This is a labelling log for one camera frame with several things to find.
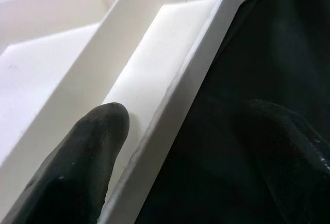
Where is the black table cloth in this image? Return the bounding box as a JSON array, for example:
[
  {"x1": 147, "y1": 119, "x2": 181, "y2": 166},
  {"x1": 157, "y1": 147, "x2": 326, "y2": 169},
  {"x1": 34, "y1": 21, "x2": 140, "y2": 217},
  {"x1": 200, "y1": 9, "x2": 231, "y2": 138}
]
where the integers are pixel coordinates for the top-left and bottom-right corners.
[{"x1": 136, "y1": 0, "x2": 330, "y2": 224}]

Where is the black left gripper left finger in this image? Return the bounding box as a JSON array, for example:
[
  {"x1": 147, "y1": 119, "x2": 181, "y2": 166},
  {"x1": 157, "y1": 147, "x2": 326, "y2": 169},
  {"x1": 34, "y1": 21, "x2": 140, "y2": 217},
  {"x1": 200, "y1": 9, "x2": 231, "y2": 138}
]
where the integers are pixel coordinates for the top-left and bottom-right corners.
[{"x1": 19, "y1": 102, "x2": 129, "y2": 224}]

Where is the white plastic table top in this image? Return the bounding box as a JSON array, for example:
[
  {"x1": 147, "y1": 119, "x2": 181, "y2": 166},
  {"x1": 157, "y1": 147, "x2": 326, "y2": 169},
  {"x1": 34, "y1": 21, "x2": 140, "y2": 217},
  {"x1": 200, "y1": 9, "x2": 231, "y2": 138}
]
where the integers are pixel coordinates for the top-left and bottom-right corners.
[{"x1": 0, "y1": 0, "x2": 282, "y2": 224}]

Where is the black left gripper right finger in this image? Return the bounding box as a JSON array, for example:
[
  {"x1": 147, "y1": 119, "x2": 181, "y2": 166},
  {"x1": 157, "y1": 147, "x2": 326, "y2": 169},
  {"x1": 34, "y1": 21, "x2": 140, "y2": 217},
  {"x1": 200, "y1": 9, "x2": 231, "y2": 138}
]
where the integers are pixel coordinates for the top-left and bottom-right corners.
[{"x1": 241, "y1": 99, "x2": 330, "y2": 224}]

